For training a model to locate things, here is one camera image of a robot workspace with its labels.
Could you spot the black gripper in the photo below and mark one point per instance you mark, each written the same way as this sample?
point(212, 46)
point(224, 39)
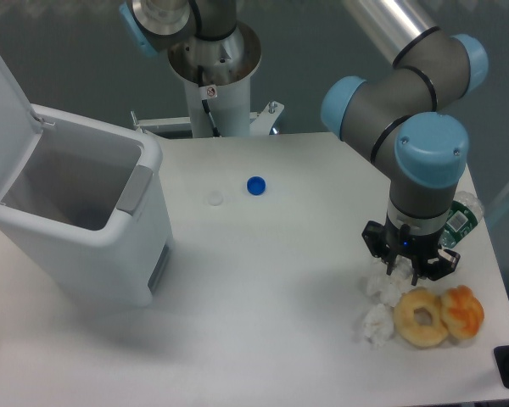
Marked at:
point(428, 259)

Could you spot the small crumpled white tissue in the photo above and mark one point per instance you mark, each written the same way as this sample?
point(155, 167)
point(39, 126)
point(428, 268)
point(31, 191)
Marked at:
point(378, 325)

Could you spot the white metal frame bracket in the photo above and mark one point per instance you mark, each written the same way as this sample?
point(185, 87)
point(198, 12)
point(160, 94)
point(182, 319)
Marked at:
point(261, 123)

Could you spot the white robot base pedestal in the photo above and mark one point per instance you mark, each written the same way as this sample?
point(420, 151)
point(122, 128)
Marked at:
point(216, 76)

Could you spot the clear green-label plastic bottle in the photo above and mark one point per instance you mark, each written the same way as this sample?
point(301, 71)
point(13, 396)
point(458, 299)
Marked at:
point(464, 215)

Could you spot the plain ring donut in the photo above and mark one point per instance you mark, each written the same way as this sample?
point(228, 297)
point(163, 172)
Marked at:
point(417, 319)

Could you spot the large crumpled white tissue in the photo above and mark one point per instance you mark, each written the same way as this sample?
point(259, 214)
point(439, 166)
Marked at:
point(387, 289)

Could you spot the white trash can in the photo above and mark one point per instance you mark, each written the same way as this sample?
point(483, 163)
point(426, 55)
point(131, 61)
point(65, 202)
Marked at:
point(88, 207)

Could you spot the blue bottle cap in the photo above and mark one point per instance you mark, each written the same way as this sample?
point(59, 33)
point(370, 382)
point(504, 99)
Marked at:
point(256, 185)

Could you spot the white bottle cap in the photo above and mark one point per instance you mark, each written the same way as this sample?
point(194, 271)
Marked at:
point(215, 198)

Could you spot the orange glazed twisted pastry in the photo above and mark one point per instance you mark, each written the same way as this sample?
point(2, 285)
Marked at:
point(461, 312)

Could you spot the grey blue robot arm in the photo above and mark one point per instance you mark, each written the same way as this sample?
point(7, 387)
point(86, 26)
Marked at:
point(395, 124)

